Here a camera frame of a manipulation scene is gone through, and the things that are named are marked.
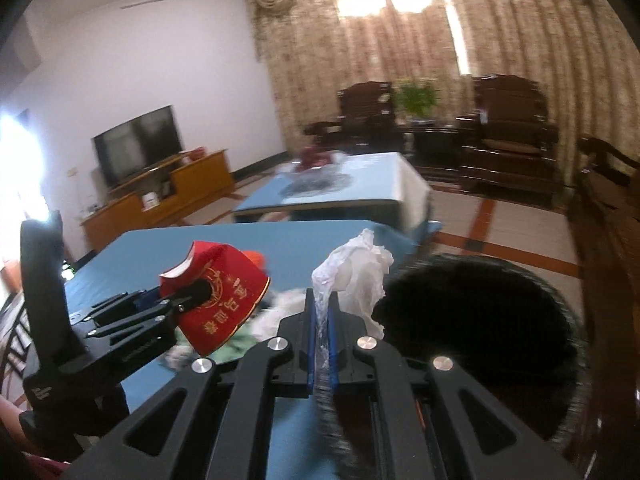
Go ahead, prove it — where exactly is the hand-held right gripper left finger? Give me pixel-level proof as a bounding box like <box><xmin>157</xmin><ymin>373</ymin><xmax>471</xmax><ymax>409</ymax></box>
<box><xmin>60</xmin><ymin>287</ymin><xmax>322</xmax><ymax>480</ymax></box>

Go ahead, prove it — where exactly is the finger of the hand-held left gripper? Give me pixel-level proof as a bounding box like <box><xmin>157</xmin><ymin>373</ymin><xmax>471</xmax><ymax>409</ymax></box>
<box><xmin>91</xmin><ymin>287</ymin><xmax>162</xmax><ymax>320</ymax></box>
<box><xmin>84</xmin><ymin>280</ymin><xmax>212</xmax><ymax>343</ymax></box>

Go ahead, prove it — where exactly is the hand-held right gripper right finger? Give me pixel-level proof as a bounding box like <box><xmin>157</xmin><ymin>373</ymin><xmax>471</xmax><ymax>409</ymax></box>
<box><xmin>327</xmin><ymin>296</ymin><xmax>586</xmax><ymax>480</ymax></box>

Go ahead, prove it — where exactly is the red cigarette box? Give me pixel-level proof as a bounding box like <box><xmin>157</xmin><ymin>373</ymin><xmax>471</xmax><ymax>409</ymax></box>
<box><xmin>159</xmin><ymin>241</ymin><xmax>271</xmax><ymax>356</ymax></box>

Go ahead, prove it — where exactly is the black-lined trash bin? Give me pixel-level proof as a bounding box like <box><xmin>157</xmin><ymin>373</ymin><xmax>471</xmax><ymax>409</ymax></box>
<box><xmin>315</xmin><ymin>255</ymin><xmax>588</xmax><ymax>480</ymax></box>

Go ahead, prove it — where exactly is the person's left forearm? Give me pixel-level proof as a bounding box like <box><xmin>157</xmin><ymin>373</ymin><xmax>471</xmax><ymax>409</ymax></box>
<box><xmin>0</xmin><ymin>396</ymin><xmax>76</xmax><ymax>478</ymax></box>

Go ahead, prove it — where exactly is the white crumpled plastic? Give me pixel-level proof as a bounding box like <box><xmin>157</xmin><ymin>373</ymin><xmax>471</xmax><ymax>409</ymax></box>
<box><xmin>250</xmin><ymin>287</ymin><xmax>308</xmax><ymax>342</ymax></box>

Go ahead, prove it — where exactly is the white crumpled paper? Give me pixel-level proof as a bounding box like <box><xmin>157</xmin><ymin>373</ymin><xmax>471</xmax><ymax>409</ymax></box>
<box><xmin>160</xmin><ymin>345</ymin><xmax>201</xmax><ymax>374</ymax></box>

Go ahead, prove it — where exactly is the green white wrapper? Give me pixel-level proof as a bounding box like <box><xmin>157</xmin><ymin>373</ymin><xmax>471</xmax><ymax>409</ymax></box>
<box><xmin>210</xmin><ymin>332</ymin><xmax>262</xmax><ymax>362</ymax></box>

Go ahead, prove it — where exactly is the yellow wooden television cabinet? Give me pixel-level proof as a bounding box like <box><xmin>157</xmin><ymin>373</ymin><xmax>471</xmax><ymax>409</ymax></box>
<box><xmin>80</xmin><ymin>147</ymin><xmax>236</xmax><ymax>253</ymax></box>

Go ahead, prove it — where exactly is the glass fruit bowl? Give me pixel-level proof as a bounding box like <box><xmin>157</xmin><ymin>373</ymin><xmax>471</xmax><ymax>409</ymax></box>
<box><xmin>280</xmin><ymin>154</ymin><xmax>356</xmax><ymax>194</ymax></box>

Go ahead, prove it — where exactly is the black flat television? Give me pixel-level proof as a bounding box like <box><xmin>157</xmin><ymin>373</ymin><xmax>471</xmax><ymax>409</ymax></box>
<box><xmin>92</xmin><ymin>105</ymin><xmax>183</xmax><ymax>188</ymax></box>

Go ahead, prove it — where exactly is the pale blue white-edged tablecloth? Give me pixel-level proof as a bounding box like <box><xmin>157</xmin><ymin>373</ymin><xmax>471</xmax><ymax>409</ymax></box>
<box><xmin>232</xmin><ymin>152</ymin><xmax>434</xmax><ymax>232</ymax></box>

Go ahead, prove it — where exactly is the red apple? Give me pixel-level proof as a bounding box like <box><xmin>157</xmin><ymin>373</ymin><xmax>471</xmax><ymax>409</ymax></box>
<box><xmin>298</xmin><ymin>145</ymin><xmax>332</xmax><ymax>169</ymax></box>

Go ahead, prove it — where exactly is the dark wooden side table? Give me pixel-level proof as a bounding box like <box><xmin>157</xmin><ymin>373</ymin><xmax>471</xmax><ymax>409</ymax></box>
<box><xmin>404</xmin><ymin>122</ymin><xmax>463</xmax><ymax>171</ymax></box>

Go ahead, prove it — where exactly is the dark wooden armchair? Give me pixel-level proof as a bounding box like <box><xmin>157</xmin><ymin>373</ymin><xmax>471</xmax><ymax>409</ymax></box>
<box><xmin>456</xmin><ymin>74</ymin><xmax>561</xmax><ymax>209</ymax></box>
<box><xmin>305</xmin><ymin>81</ymin><xmax>402</xmax><ymax>154</ymax></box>

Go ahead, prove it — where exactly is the green potted plant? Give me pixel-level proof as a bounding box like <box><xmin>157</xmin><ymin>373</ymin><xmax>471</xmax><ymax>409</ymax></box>
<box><xmin>395</xmin><ymin>80</ymin><xmax>441</xmax><ymax>122</ymax></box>

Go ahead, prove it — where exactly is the brown armchair seat cushion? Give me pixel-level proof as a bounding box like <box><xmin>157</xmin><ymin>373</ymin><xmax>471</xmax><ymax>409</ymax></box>
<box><xmin>482</xmin><ymin>140</ymin><xmax>544</xmax><ymax>155</ymax></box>

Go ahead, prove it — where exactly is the dark wooden brown sofa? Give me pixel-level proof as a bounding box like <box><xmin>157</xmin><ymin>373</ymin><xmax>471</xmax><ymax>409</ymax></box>
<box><xmin>569</xmin><ymin>135</ymin><xmax>640</xmax><ymax>463</ymax></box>

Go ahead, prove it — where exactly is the beige floral curtain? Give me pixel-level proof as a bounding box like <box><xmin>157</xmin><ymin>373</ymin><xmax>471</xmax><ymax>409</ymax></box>
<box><xmin>245</xmin><ymin>0</ymin><xmax>640</xmax><ymax>201</ymax></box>

